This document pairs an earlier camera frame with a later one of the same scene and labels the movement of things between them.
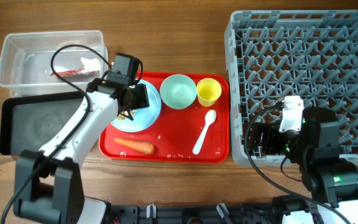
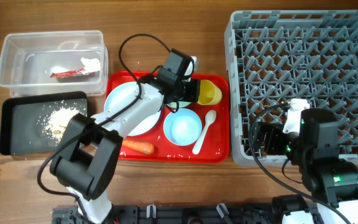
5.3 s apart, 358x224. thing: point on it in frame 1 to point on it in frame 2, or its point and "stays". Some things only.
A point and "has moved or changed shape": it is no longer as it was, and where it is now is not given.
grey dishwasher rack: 328,57 stays
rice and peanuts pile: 121,117 has moved or changed shape
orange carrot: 142,147 stays
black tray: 30,123 stays
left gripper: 140,96 to 193,91
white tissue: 91,65 stays
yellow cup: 208,91 has moved or changed shape
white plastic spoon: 211,116 stays
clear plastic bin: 25,62 stays
